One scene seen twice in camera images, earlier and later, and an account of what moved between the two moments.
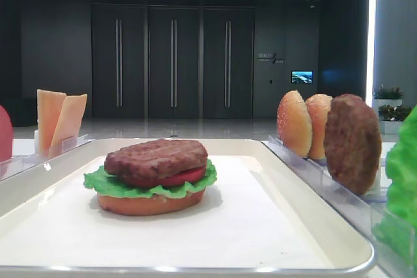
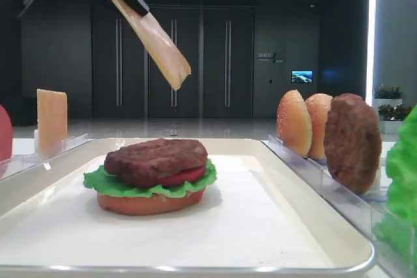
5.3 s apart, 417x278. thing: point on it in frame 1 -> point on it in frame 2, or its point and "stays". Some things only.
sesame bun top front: (293, 124) stays
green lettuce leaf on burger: (100, 180) stays
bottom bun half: (154, 206) stays
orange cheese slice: (68, 124) -> (163, 43)
